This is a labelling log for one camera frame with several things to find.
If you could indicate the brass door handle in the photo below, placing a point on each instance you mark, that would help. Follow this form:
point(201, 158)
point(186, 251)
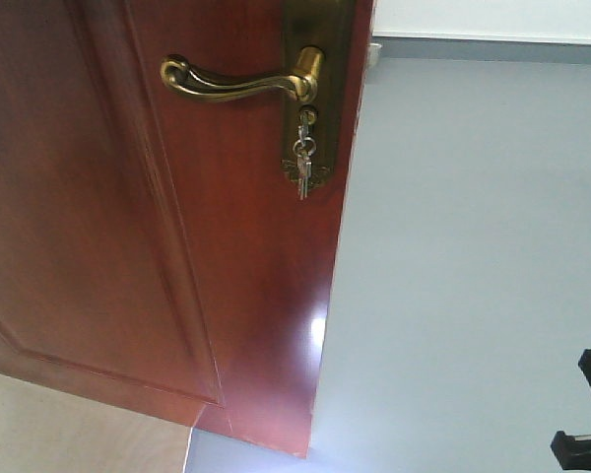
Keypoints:
point(300, 84)

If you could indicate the brown wooden door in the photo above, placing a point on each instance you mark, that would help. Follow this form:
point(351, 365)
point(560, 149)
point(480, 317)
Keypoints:
point(154, 253)

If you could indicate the brass handle backplate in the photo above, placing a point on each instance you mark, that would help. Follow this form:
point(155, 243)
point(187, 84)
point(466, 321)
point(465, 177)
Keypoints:
point(326, 25)

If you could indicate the silver key bunch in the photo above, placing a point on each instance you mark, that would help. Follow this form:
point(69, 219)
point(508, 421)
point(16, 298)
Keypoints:
point(304, 149)

